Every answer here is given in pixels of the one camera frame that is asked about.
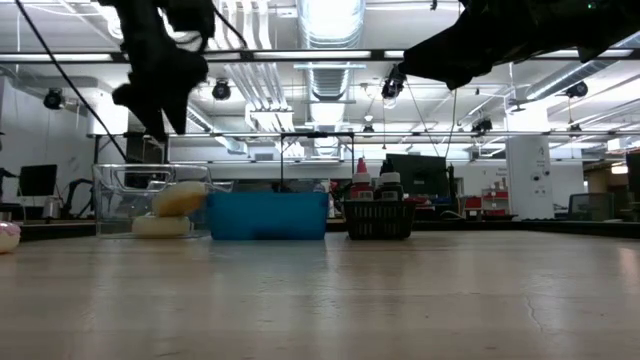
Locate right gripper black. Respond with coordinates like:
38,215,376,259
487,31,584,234
397,0,640,91

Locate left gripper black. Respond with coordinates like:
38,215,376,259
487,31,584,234
111,0,217,143

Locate chocolate frosted donut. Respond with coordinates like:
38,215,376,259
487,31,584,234
151,180,209,218

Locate red food colouring bottle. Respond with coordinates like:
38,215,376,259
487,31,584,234
349,157,375,202

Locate black mesh office chair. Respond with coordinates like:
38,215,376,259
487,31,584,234
567,192,616,220

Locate clear plastic bin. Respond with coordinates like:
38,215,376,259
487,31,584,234
92,163,235,239

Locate large black monitor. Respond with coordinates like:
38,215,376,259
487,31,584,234
385,153,449,199

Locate white pillar with signs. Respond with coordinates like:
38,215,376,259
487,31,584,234
505,134,555,220

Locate red storage bins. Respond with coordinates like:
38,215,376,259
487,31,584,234
464,188,511,217

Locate small black monitor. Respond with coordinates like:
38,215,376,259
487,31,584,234
18,163,59,198

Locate blue plastic bin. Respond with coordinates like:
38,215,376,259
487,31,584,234
206,192,330,241

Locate black perforated plastic basket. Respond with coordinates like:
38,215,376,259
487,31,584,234
343,198,417,240

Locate pink frosted donut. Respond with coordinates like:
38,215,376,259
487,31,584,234
0,221,22,255

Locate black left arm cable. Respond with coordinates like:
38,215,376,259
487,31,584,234
13,0,130,162

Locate background black metal frame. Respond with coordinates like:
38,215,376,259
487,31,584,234
92,130,357,201

